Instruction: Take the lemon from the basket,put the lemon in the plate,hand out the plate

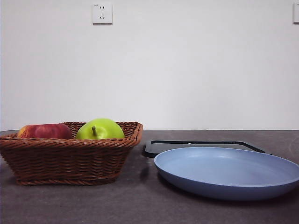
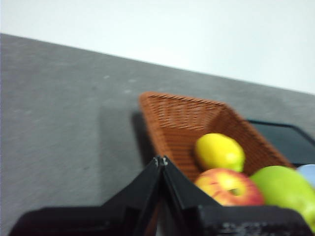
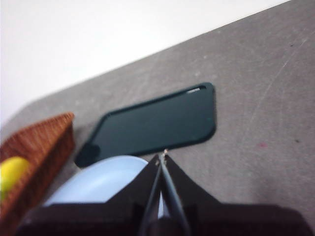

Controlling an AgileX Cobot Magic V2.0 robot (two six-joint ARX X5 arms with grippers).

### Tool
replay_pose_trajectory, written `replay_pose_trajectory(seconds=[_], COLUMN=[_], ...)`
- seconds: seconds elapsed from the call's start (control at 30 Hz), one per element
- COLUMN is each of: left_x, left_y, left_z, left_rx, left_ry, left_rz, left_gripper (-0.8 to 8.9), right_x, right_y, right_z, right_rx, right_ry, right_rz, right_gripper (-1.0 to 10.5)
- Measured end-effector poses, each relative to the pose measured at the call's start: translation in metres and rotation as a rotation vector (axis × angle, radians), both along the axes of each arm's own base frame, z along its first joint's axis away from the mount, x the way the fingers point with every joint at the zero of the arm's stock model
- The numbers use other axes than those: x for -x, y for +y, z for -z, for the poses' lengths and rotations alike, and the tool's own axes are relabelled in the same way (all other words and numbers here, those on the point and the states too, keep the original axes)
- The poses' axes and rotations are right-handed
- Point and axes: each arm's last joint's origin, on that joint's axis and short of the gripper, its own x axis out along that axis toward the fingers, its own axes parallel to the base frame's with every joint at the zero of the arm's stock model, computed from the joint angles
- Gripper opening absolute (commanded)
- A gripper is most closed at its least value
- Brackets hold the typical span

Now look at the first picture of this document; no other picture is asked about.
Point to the blue round plate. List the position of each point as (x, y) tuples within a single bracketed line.
[(222, 172)]

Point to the brown wicker basket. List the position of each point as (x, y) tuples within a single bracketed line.
[(70, 161)]

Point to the black rectangular tray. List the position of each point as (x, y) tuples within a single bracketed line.
[(168, 145)]

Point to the green apple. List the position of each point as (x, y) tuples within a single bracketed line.
[(107, 128)]

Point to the red apple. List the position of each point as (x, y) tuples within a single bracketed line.
[(46, 131)]

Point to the white wall power socket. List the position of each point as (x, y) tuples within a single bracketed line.
[(102, 14)]

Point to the white wall switch plate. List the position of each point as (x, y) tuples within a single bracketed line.
[(296, 13)]

